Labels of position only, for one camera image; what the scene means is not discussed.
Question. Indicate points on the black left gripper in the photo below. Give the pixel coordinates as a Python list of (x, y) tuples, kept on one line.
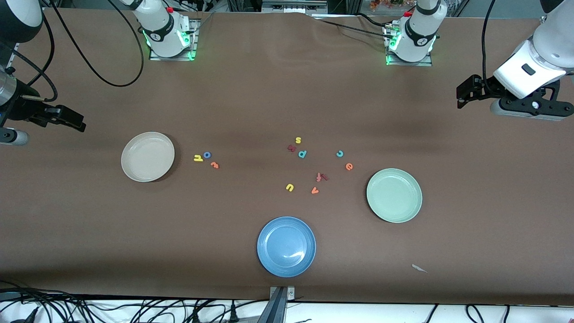
[(486, 86)]

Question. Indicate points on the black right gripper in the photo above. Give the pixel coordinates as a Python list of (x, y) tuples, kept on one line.
[(19, 109)]

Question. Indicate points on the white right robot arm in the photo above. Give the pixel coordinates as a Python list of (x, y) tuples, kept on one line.
[(166, 31)]

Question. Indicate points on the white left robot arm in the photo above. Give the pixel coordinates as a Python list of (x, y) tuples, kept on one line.
[(419, 31)]

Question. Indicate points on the white round plate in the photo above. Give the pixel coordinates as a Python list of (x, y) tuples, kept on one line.
[(147, 156)]

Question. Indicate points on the light green plate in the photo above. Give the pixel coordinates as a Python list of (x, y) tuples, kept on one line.
[(394, 195)]

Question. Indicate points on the small white paper scrap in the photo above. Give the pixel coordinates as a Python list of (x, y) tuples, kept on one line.
[(419, 268)]

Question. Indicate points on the grey power strip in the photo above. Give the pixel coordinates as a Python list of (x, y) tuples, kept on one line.
[(293, 6)]

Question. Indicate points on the brown paper table cover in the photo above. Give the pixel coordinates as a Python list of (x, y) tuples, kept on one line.
[(269, 89)]

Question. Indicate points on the black power plug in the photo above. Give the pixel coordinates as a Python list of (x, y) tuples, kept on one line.
[(233, 314), (196, 317)]

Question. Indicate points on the blue plate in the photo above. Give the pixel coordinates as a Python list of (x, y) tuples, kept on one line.
[(286, 246)]

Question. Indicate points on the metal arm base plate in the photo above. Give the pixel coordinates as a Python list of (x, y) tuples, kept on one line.
[(410, 63), (172, 57)]

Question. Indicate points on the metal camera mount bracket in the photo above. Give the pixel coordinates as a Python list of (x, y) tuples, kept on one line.
[(282, 294)]

